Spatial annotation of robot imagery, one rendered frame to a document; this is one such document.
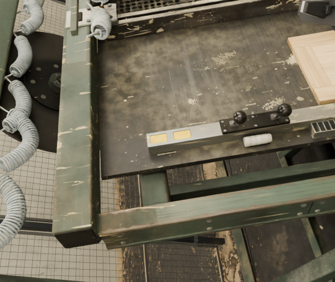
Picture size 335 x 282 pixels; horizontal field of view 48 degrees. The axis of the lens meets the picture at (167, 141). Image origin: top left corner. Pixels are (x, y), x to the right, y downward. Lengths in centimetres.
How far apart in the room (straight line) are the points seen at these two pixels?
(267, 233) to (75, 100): 231
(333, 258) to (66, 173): 115
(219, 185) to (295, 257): 192
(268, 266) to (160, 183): 217
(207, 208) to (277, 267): 217
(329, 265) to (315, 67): 82
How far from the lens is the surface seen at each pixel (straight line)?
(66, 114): 116
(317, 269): 179
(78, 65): 131
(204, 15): 151
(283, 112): 103
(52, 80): 191
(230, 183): 112
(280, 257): 308
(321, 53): 142
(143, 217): 97
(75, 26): 119
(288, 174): 116
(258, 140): 112
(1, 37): 202
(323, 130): 119
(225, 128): 111
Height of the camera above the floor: 212
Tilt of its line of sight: 25 degrees down
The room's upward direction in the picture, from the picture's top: 79 degrees counter-clockwise
